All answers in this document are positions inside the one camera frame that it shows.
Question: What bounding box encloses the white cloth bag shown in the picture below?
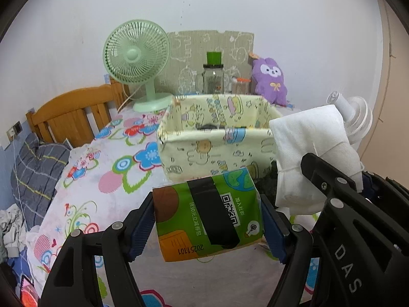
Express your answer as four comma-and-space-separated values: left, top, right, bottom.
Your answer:
268, 104, 366, 215

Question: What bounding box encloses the cotton swab jar orange lid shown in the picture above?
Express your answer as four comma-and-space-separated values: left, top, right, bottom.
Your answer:
231, 77, 251, 94

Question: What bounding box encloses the green plastic cup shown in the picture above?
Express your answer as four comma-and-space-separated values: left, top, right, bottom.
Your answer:
207, 51, 222, 66

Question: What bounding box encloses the yellow cartoon fabric storage box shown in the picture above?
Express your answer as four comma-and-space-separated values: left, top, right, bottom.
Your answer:
157, 94, 281, 182

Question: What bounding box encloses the green desk fan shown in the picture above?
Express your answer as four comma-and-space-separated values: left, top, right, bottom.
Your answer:
103, 19, 173, 112

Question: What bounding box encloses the white floor fan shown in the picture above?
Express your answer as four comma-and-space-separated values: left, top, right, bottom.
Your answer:
326, 91, 373, 150

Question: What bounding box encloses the crumpled clothes pile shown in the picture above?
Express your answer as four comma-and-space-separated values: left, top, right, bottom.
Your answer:
0, 204, 26, 263

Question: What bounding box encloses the floral tablecloth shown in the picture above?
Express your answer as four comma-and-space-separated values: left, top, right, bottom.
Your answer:
26, 93, 320, 307

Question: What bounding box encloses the purple plush bunny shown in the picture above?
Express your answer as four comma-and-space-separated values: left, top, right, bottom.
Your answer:
249, 53, 288, 107

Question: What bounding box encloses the grey plaid pillow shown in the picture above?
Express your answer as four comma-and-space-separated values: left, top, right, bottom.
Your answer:
10, 133, 70, 230

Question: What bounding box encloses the green tissue pack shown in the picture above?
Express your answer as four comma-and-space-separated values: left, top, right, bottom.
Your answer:
153, 168, 264, 262

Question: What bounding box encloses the cardboard panel with cartoon drawings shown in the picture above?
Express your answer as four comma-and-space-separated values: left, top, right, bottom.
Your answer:
155, 30, 254, 95

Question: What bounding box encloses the wall power outlet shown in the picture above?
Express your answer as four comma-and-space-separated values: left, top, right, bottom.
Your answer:
6, 121, 23, 141

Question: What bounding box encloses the glass mason jar mug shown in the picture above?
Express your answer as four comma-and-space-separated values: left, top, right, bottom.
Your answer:
196, 64, 225, 94

